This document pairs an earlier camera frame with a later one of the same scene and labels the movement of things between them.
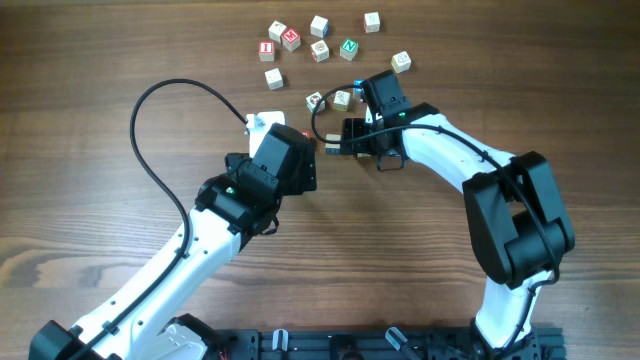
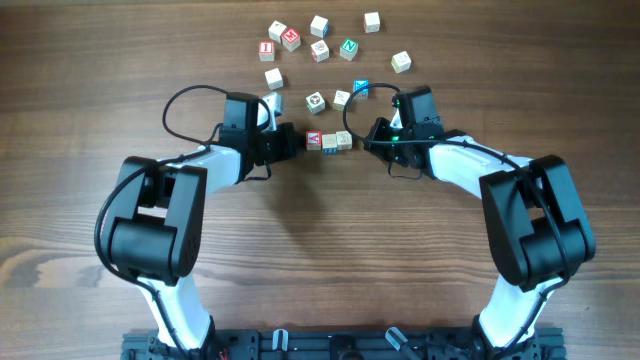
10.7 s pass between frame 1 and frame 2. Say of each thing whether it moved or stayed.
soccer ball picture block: stayed
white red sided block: stayed
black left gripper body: moved
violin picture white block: stayed
